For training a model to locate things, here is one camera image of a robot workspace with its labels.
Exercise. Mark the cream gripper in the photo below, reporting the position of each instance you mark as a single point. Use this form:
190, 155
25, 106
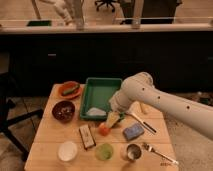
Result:
112, 118

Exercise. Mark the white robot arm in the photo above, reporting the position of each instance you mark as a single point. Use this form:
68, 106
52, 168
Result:
140, 87

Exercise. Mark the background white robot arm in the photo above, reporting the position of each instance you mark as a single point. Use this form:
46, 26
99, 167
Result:
62, 9

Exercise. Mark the purple grapes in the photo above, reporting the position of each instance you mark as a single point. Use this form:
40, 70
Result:
65, 113

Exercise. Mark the red peach fruit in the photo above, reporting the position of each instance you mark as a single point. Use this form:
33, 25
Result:
103, 129

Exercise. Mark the white cloth in tray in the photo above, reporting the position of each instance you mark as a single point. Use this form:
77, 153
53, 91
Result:
95, 112

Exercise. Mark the blue sponge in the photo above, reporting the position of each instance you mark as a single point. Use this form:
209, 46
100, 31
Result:
133, 131

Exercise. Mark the green plastic tray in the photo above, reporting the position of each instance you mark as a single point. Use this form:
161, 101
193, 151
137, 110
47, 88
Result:
96, 94

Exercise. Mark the yellow banana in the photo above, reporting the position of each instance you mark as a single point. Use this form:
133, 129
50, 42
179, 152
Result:
143, 108

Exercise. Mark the green plastic cup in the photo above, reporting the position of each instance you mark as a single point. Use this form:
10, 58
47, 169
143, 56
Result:
104, 152

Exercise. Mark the metal measuring cup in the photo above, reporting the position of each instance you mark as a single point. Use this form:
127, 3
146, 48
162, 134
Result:
131, 152

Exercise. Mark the silver fork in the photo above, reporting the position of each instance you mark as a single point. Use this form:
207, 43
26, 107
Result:
151, 149

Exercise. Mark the green cucumber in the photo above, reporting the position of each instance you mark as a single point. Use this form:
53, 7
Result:
70, 90

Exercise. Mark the dark brown bowl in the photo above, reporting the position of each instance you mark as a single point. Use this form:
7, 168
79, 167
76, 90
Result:
58, 106

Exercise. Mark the orange plate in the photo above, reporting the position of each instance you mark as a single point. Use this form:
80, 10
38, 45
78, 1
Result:
67, 85

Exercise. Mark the background office chair base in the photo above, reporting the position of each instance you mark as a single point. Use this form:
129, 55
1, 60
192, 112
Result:
99, 3

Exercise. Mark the green bin on counter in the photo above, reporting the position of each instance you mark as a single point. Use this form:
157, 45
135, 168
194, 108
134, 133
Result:
39, 23

